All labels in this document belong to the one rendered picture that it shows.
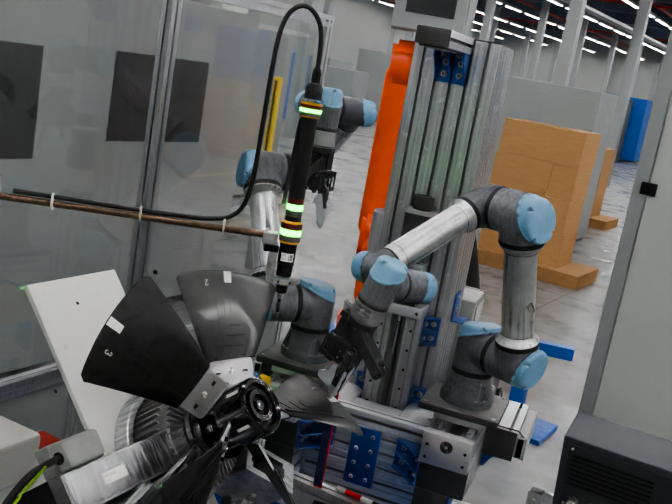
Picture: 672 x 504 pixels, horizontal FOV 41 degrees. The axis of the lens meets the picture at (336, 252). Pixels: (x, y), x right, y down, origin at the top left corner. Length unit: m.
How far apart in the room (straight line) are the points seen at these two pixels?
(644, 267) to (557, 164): 6.42
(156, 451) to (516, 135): 8.41
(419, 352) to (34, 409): 1.11
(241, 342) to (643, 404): 1.95
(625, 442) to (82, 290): 1.20
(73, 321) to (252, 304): 0.38
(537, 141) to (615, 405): 6.55
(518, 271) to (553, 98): 10.18
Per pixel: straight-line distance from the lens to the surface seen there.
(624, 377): 3.52
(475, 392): 2.56
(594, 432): 2.04
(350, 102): 2.49
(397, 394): 2.72
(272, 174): 2.73
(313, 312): 2.63
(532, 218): 2.25
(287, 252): 1.83
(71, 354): 1.93
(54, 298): 1.97
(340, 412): 2.10
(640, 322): 3.47
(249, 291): 2.02
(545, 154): 9.82
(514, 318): 2.40
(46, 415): 2.54
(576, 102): 12.37
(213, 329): 1.95
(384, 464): 2.68
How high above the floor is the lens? 1.92
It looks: 12 degrees down
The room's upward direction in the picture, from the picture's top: 10 degrees clockwise
